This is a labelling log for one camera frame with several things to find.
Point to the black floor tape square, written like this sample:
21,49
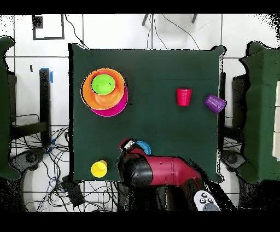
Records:
48,38

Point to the red cup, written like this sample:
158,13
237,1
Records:
184,97

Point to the white box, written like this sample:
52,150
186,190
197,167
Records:
277,120

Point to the blue tape strip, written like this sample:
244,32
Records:
51,77

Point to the large pink bowl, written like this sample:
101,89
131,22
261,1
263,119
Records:
118,109

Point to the black power brick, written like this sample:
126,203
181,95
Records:
73,192

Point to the small green bowl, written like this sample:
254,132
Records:
102,84

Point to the purple cup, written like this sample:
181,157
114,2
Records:
215,104

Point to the black box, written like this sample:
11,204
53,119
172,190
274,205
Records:
239,102
12,98

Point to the dark green tablecloth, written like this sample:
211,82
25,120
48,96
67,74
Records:
262,109
164,65
4,109

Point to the large orange bowl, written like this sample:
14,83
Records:
86,94

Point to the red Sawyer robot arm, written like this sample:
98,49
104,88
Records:
172,170

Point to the small blue bowl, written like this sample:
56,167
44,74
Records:
144,146

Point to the dark grey chair base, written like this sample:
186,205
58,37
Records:
231,158
30,157

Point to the black upright post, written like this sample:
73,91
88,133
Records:
222,127

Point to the small orange bowl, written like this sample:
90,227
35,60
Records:
119,84

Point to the black metal stand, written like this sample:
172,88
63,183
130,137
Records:
44,105

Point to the yellow cup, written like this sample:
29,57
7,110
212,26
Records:
104,163
97,170

